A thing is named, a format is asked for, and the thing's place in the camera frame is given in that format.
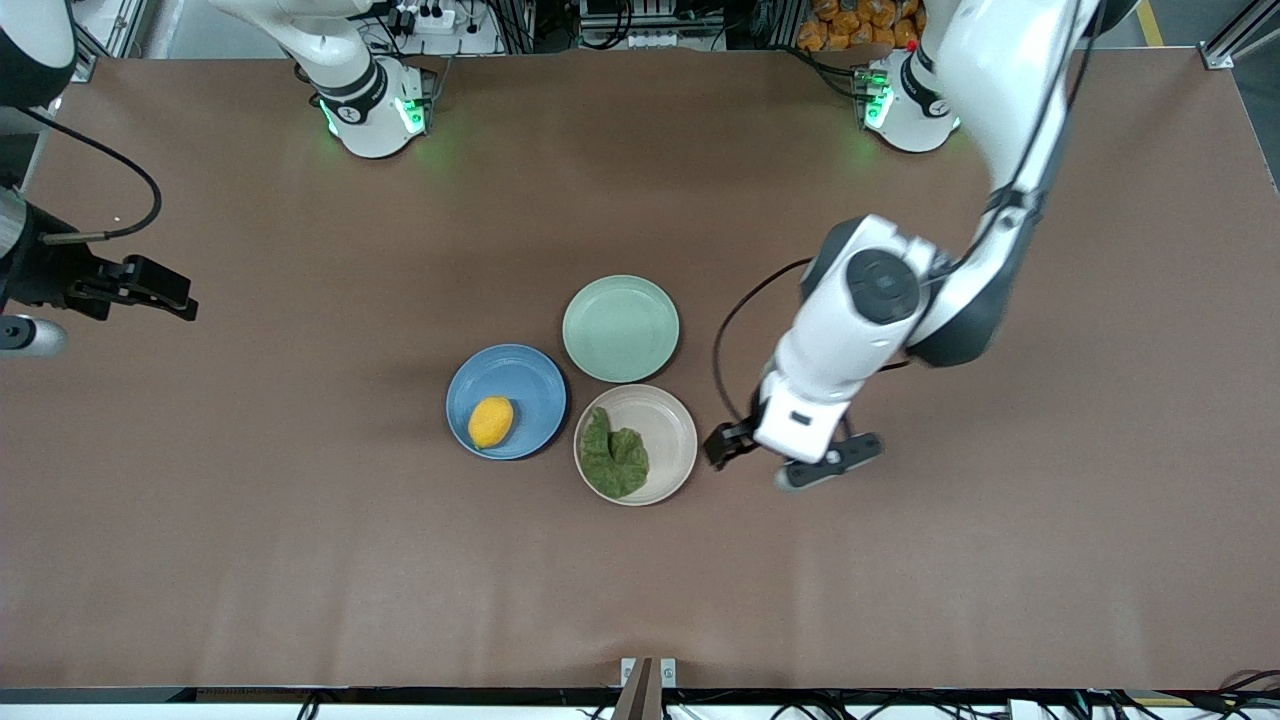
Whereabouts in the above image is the green lettuce leaf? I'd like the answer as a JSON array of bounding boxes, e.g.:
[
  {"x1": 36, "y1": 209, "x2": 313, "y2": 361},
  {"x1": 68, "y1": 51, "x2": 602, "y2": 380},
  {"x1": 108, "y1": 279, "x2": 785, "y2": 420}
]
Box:
[{"x1": 580, "y1": 406, "x2": 651, "y2": 500}]

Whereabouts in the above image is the yellow lemon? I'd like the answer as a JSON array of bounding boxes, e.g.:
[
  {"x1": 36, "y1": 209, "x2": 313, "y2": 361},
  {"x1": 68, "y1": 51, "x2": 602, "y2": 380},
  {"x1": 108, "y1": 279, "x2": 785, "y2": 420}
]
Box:
[{"x1": 468, "y1": 396, "x2": 515, "y2": 450}]

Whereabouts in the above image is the beige round plate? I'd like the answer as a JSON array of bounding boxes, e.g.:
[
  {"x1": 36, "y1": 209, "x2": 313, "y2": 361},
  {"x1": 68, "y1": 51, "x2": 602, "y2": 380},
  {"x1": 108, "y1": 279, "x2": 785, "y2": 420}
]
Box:
[{"x1": 574, "y1": 384, "x2": 699, "y2": 507}]

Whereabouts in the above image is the pale green round plate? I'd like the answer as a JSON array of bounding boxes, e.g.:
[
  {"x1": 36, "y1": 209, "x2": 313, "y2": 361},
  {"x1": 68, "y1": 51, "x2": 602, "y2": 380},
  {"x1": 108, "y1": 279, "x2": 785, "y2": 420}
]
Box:
[{"x1": 562, "y1": 275, "x2": 681, "y2": 384}]

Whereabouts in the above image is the blue round plate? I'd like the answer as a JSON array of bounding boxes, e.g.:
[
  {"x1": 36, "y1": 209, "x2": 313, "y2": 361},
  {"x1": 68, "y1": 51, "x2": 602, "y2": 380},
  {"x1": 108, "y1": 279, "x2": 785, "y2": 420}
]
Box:
[{"x1": 446, "y1": 344, "x2": 568, "y2": 461}]

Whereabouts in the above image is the white power strip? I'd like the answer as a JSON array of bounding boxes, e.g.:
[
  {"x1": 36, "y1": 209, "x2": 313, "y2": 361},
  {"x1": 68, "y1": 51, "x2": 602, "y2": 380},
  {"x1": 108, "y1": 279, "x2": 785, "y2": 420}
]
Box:
[{"x1": 393, "y1": 0, "x2": 458, "y2": 32}]

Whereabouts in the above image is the bag of orange snacks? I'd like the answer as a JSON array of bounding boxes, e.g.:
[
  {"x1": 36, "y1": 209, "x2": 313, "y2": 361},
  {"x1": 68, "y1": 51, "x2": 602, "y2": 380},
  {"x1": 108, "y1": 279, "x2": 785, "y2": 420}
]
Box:
[{"x1": 797, "y1": 0, "x2": 926, "y2": 52}]

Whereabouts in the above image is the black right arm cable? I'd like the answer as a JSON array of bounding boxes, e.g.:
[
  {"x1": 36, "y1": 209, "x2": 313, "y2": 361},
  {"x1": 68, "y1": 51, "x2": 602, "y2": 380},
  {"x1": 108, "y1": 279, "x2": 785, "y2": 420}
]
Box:
[{"x1": 15, "y1": 103, "x2": 164, "y2": 247}]

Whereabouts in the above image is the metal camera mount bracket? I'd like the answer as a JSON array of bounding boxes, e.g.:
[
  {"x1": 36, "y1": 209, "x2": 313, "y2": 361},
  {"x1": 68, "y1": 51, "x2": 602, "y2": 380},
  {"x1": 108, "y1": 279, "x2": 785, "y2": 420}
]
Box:
[{"x1": 612, "y1": 656, "x2": 678, "y2": 720}]

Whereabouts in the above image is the aluminium frame profile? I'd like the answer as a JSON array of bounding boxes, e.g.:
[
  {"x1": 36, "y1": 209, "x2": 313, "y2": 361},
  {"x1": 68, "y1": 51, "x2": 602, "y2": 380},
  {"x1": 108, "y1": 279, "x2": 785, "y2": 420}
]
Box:
[
  {"x1": 70, "y1": 0, "x2": 153, "y2": 84},
  {"x1": 1200, "y1": 0, "x2": 1280, "y2": 71}
]

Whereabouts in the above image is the black cable bundle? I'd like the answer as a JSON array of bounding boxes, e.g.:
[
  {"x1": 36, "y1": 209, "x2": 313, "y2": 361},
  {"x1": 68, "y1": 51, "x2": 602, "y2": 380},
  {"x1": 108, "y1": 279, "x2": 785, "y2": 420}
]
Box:
[{"x1": 1205, "y1": 668, "x2": 1280, "y2": 720}]

